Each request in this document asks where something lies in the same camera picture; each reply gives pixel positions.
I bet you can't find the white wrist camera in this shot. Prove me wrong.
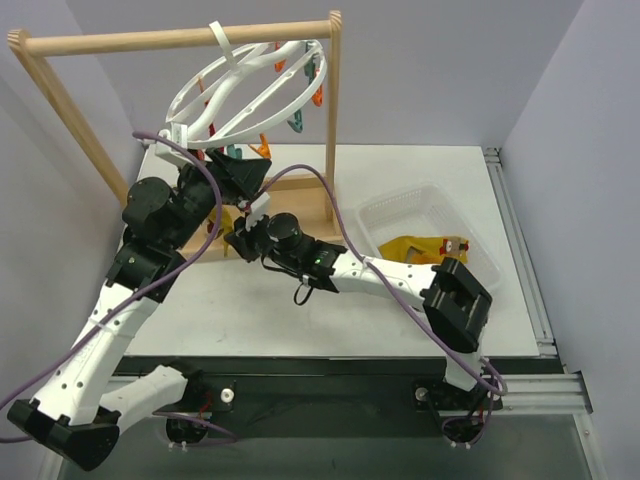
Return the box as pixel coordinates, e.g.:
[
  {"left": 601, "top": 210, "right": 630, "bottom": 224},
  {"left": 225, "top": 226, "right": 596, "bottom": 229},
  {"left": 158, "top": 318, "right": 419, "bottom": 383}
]
[
  {"left": 244, "top": 193, "right": 270, "bottom": 231},
  {"left": 140, "top": 122, "right": 201, "bottom": 169}
]

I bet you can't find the bright yellow cloth sock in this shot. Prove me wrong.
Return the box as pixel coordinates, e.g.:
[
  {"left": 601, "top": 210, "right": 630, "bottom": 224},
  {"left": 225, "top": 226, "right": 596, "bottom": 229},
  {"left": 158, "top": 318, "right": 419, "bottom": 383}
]
[{"left": 378, "top": 235, "right": 470, "bottom": 265}]

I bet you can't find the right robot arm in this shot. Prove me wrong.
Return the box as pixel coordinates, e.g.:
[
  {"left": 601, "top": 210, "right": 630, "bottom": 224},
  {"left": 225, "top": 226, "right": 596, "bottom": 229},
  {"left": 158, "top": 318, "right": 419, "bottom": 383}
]
[{"left": 224, "top": 213, "right": 499, "bottom": 408}]

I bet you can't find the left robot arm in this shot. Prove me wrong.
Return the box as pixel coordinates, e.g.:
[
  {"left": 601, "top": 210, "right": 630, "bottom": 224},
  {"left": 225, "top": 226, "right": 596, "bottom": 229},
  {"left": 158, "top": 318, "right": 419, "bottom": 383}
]
[{"left": 7, "top": 149, "right": 271, "bottom": 471}]

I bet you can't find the purple cable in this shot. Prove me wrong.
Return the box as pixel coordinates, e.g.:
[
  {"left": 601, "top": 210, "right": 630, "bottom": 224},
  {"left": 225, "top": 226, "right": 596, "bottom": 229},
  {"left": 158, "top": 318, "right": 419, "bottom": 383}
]
[
  {"left": 0, "top": 129, "right": 223, "bottom": 445},
  {"left": 249, "top": 163, "right": 507, "bottom": 397}
]

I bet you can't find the orange clothes peg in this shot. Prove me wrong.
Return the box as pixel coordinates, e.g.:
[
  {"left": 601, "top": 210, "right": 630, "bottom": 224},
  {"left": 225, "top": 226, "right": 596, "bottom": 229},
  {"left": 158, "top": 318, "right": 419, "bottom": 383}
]
[{"left": 248, "top": 133, "right": 272, "bottom": 159}]

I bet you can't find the white round clip hanger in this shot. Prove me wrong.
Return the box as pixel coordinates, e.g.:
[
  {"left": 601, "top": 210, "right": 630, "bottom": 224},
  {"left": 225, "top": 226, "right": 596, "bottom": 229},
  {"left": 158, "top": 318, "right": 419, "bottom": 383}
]
[{"left": 162, "top": 21, "right": 328, "bottom": 150}]

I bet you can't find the dark teal clothes peg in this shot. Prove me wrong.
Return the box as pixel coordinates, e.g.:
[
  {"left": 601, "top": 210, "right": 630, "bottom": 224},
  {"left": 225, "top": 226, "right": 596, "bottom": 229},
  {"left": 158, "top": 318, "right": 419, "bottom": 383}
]
[{"left": 226, "top": 145, "right": 243, "bottom": 159}]

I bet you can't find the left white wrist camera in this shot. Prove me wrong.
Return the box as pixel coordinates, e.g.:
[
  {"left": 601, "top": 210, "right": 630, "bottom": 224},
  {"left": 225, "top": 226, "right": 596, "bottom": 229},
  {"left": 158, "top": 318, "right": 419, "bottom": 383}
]
[{"left": 140, "top": 122, "right": 201, "bottom": 169}]

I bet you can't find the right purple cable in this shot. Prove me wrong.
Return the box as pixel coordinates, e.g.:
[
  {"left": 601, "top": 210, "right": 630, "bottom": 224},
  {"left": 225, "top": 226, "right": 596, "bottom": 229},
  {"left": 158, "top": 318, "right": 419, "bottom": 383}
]
[{"left": 249, "top": 163, "right": 507, "bottom": 397}]

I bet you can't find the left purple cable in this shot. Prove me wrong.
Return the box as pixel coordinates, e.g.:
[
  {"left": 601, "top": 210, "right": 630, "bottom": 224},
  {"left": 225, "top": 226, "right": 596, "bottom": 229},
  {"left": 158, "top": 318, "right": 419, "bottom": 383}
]
[{"left": 0, "top": 129, "right": 223, "bottom": 445}]

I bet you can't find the white plastic basket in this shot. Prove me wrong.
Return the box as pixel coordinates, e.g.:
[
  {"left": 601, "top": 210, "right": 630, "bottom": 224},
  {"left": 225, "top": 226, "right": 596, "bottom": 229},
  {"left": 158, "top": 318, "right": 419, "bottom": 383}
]
[{"left": 356, "top": 183, "right": 501, "bottom": 294}]

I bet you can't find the wooden hanger rack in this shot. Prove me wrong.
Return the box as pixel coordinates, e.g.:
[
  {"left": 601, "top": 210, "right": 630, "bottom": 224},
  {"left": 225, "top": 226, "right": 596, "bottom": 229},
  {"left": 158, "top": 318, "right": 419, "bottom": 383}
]
[{"left": 7, "top": 10, "right": 343, "bottom": 241}]

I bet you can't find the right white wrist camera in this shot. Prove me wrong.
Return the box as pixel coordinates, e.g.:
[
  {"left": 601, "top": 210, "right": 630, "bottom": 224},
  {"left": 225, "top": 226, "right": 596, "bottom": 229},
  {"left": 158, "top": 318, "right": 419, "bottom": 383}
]
[{"left": 244, "top": 193, "right": 270, "bottom": 231}]

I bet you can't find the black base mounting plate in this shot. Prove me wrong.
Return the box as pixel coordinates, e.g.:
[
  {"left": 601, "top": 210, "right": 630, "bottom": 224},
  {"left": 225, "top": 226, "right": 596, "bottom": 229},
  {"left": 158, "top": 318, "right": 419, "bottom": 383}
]
[{"left": 114, "top": 355, "right": 501, "bottom": 441}]

